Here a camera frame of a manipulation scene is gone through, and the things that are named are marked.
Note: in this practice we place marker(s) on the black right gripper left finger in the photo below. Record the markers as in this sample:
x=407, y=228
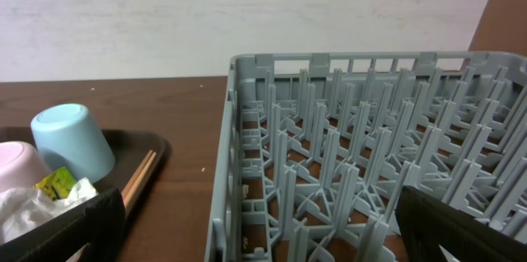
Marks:
x=96, y=227

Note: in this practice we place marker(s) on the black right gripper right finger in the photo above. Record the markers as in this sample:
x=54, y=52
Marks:
x=427, y=226

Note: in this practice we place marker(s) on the grey dishwasher rack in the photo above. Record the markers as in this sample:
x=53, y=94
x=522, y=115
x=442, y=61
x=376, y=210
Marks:
x=315, y=149

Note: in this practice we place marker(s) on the wooden chopstick inner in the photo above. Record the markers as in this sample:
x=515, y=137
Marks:
x=136, y=174

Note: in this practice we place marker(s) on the wooden chopstick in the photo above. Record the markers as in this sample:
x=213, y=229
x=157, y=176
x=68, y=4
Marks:
x=132, y=195
x=136, y=174

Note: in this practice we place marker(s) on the green snack wrapper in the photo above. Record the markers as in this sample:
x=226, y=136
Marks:
x=58, y=184

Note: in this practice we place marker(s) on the wooden chopstick outer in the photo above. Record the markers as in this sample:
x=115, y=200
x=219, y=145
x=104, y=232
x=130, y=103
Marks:
x=132, y=195

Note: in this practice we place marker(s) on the dark brown serving tray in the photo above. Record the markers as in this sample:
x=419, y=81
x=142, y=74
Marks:
x=129, y=149

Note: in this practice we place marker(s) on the crumpled white tissue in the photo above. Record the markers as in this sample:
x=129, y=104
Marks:
x=24, y=209

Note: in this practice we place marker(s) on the light blue plastic cup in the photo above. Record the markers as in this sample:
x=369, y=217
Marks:
x=68, y=135

